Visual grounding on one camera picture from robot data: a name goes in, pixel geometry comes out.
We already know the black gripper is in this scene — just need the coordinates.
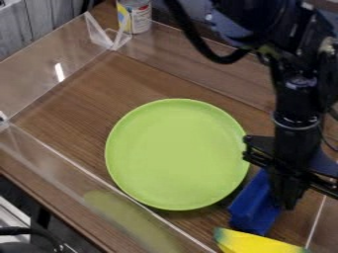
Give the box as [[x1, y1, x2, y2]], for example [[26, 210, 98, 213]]
[[241, 122, 338, 211]]

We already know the blue star-shaped block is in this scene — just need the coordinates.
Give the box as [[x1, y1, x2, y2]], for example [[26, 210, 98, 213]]
[[229, 170, 282, 235]]

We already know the yellow green banana toy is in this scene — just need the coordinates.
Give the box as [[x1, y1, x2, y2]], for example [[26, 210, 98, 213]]
[[214, 227, 312, 253]]

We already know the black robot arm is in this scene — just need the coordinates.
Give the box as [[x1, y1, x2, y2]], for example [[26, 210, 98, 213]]
[[165, 0, 338, 210]]

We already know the green round plate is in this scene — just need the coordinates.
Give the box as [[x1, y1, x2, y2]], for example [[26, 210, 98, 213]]
[[105, 99, 249, 211]]

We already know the white labelled can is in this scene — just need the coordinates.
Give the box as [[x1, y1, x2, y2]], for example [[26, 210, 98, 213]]
[[117, 0, 153, 35]]

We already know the clear acrylic enclosure wall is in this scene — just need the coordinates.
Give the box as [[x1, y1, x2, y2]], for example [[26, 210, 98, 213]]
[[0, 9, 338, 253]]

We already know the black cable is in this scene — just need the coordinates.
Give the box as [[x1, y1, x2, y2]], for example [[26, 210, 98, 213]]
[[0, 226, 65, 253]]

